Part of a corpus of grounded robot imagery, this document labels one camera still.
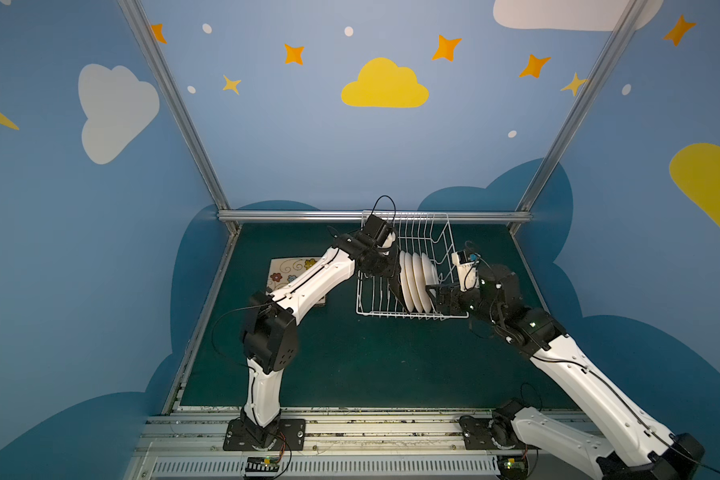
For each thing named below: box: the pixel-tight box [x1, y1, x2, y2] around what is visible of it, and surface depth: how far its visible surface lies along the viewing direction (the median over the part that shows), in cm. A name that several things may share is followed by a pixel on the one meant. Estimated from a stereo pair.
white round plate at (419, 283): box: [412, 252, 427, 313], surface depth 88 cm
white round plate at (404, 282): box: [399, 250, 414, 313], surface depth 88 cm
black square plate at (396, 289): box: [389, 276, 409, 312], surface depth 87 cm
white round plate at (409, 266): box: [404, 251, 421, 313], surface depth 88 cm
